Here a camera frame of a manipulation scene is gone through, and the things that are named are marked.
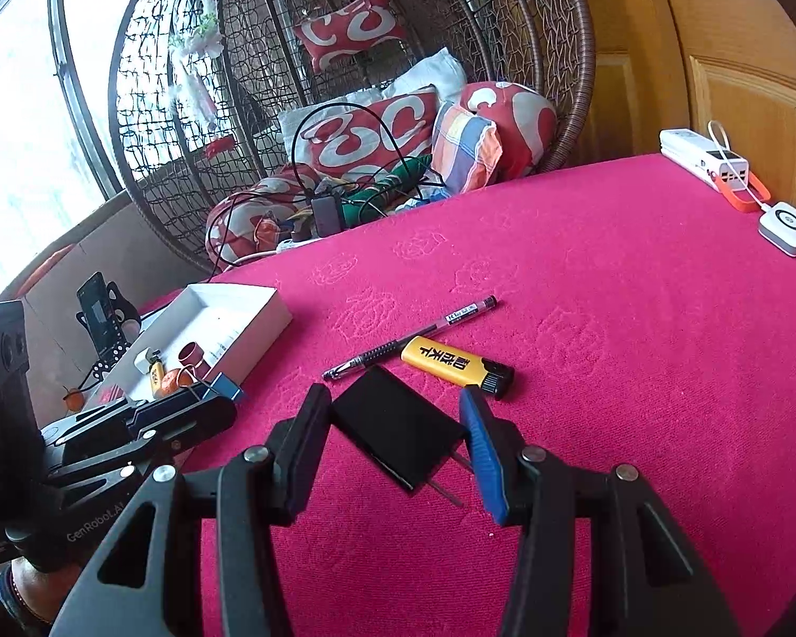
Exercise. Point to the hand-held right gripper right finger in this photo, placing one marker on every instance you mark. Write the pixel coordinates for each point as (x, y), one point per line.
(481, 451)

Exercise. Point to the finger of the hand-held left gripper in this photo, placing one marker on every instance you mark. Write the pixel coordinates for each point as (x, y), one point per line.
(126, 461)
(186, 415)

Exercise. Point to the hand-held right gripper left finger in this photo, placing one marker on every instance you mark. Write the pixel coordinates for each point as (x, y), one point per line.
(308, 441)

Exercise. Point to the small orange mandarin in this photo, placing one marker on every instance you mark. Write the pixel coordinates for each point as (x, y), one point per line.
(170, 383)

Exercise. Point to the small yellow lighter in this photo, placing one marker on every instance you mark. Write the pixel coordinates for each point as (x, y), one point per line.
(154, 378)

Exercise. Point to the blue binder clip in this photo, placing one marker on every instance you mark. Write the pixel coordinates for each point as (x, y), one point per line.
(225, 386)

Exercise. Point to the red cylinder container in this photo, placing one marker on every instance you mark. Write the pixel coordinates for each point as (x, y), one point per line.
(192, 355)

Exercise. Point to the black power adapter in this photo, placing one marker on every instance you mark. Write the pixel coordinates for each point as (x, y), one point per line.
(391, 424)

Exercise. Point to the white cardboard box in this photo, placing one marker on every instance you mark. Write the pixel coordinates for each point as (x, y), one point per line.
(232, 312)

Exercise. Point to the person's left forearm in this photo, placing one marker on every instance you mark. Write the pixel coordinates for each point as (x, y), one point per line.
(46, 594)

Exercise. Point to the tiny orange fruit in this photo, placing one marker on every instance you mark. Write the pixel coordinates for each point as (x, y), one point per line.
(73, 400)

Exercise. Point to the black phone stand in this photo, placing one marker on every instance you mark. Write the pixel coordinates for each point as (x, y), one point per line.
(109, 345)

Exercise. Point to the black gel pen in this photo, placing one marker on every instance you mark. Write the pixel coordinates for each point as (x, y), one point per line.
(431, 330)

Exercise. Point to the black phone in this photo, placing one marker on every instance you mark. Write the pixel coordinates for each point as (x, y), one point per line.
(93, 302)

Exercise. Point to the magenta tablecloth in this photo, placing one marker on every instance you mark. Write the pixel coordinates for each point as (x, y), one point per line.
(637, 345)

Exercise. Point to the white power strip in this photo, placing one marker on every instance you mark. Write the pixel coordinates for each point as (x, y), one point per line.
(292, 245)

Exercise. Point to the black charger brick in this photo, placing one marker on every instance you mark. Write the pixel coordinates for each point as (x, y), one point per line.
(326, 215)

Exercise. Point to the green umbrella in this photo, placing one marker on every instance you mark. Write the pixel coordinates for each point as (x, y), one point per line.
(385, 189)

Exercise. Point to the red hanging tag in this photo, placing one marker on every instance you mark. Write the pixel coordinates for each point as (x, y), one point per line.
(219, 147)

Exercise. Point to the plaid pillow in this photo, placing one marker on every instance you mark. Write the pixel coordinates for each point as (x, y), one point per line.
(464, 146)

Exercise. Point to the large red patterned cushion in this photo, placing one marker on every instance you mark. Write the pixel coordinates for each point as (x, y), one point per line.
(365, 133)

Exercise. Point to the barred window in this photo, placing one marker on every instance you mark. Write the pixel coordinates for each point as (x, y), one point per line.
(13, 146)

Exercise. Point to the round red patterned cushion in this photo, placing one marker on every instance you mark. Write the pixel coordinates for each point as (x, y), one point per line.
(517, 119)

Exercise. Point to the white power bank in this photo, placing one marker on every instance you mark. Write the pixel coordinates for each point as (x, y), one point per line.
(690, 146)

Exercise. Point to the white pillow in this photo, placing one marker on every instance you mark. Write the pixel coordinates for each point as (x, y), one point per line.
(431, 73)

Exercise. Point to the white square charger puck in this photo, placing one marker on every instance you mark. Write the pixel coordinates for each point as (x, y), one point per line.
(786, 222)

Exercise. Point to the white dreamcatcher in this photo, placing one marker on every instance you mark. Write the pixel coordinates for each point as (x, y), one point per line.
(199, 33)

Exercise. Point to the small red patterned pillow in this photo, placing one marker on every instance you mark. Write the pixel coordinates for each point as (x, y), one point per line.
(345, 30)

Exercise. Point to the wicker hanging chair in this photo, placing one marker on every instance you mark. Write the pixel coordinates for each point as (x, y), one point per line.
(524, 26)

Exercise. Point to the wooden door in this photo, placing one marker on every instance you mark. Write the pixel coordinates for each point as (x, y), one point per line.
(736, 46)

